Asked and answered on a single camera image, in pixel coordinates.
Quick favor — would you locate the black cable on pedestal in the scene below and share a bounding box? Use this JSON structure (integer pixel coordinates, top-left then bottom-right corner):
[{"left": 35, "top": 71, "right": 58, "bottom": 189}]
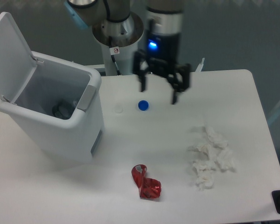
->
[{"left": 108, "top": 36, "right": 122, "bottom": 76}]

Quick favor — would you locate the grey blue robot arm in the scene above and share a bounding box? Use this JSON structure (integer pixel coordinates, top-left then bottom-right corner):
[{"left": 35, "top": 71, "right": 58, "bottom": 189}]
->
[{"left": 64, "top": 0, "right": 191, "bottom": 104}]

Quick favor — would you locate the white trash can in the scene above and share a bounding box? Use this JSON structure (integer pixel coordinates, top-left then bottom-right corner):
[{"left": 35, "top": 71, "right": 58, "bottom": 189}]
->
[{"left": 0, "top": 53, "right": 104, "bottom": 163}]

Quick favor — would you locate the crushed red can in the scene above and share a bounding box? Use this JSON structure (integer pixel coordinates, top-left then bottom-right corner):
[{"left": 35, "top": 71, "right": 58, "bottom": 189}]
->
[{"left": 131, "top": 164, "right": 161, "bottom": 200}]

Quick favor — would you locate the white bottle cap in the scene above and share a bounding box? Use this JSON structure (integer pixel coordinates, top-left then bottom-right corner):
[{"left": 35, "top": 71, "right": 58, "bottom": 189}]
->
[{"left": 114, "top": 105, "right": 123, "bottom": 114}]

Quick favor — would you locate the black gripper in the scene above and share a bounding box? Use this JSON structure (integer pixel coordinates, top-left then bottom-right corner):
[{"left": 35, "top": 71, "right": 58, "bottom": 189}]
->
[{"left": 132, "top": 32, "right": 191, "bottom": 105}]

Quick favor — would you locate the crumpled white tissue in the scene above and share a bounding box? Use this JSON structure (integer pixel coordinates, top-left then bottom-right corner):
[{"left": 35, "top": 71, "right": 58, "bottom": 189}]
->
[{"left": 188, "top": 126, "right": 236, "bottom": 190}]

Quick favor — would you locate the clear plastic bottle green label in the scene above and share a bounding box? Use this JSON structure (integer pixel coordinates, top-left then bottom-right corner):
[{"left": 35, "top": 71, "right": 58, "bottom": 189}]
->
[{"left": 52, "top": 99, "right": 78, "bottom": 120}]

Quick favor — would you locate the white trash can lid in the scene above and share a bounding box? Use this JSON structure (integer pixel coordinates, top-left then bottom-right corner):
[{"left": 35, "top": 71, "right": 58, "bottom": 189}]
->
[{"left": 0, "top": 12, "right": 37, "bottom": 103}]

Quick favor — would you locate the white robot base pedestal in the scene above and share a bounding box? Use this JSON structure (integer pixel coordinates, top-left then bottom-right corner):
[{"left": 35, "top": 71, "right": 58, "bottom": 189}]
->
[{"left": 100, "top": 43, "right": 138, "bottom": 76}]

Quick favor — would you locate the blue bottle cap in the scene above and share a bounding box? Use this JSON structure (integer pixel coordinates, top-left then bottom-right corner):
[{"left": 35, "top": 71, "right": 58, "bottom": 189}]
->
[{"left": 138, "top": 100, "right": 149, "bottom": 111}]

